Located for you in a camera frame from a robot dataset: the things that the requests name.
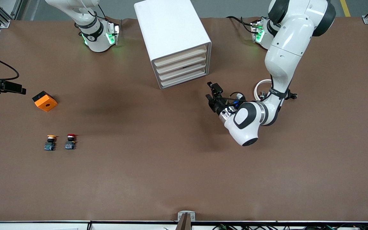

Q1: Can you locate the white plastic drawer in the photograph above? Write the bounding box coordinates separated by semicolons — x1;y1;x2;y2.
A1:
154;45;208;67
159;68;211;89
157;60;209;81
156;53;209;74

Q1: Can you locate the orange black button box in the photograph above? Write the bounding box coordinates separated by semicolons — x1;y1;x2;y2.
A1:
32;91;58;112

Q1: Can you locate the yellow push button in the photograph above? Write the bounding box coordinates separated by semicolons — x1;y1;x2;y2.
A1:
44;134;58;151

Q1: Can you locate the white drawer cabinet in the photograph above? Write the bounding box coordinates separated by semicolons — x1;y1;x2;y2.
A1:
134;0;212;90

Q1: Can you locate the red push button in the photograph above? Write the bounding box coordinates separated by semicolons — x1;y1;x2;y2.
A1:
64;133;78;150

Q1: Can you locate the white curved pipe clamp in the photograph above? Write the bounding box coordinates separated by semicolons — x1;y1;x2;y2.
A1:
255;79;272;101

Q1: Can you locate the white base interface box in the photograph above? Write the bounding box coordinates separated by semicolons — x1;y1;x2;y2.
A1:
250;19;269;43
106;21;121;46

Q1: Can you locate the black base cable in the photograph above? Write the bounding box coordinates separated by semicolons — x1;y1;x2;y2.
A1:
226;15;255;34

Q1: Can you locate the metal camera post bracket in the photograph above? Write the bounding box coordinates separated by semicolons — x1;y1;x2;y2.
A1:
177;211;196;230

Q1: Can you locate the metal table edge rail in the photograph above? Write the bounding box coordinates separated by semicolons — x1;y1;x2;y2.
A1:
0;219;368;230

